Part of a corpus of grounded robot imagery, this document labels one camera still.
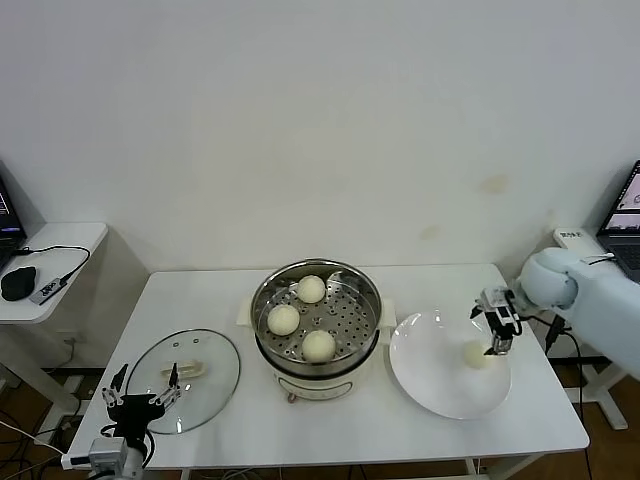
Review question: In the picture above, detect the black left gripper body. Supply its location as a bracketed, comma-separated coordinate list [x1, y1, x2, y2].
[107, 393, 164, 439]

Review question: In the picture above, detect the white steamed baozi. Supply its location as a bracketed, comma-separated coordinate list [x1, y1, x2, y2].
[267, 303, 302, 337]
[297, 275, 327, 304]
[301, 329, 336, 364]
[462, 339, 496, 371]

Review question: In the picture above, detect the black computer mouse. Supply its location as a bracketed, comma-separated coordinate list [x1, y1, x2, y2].
[0, 266, 39, 302]

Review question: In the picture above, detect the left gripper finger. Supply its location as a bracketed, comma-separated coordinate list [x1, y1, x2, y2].
[101, 363, 130, 407]
[153, 362, 182, 409]

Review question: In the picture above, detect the round glass lid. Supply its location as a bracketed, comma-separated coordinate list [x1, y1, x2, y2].
[128, 328, 242, 434]

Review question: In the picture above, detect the stainless steel steamer basket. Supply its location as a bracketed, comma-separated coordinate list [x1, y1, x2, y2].
[251, 258, 384, 369]

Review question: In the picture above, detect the grey USB hub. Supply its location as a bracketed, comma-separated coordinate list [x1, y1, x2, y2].
[28, 276, 69, 305]

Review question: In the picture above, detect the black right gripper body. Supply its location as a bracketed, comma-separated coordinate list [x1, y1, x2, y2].
[488, 314, 524, 346]

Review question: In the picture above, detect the cream electric cooker base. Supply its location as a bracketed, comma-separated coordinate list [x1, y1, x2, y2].
[235, 297, 399, 405]

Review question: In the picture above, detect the black cable with adapter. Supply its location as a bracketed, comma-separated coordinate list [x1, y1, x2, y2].
[544, 312, 586, 401]

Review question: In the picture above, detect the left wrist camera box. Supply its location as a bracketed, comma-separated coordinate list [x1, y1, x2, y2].
[60, 438, 129, 469]

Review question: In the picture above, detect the laptop with bright screen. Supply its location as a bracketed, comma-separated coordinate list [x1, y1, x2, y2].
[597, 160, 640, 284]

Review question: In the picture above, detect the black hub cable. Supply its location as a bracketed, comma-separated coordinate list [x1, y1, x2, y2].
[12, 244, 92, 281]

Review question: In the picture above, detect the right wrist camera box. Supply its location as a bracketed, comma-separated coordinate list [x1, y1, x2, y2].
[474, 285, 521, 326]

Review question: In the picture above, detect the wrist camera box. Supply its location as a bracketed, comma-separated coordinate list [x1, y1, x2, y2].
[60, 438, 129, 469]
[474, 285, 521, 326]

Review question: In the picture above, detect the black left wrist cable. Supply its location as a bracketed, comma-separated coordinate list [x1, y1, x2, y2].
[99, 423, 156, 469]

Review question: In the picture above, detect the white side table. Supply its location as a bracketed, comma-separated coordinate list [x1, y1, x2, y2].
[544, 227, 640, 431]
[0, 222, 151, 426]

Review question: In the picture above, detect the white round plate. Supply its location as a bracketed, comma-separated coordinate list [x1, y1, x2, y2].
[389, 309, 513, 420]

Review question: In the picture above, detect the laptop with dark screen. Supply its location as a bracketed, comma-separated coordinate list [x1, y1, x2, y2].
[0, 158, 29, 271]

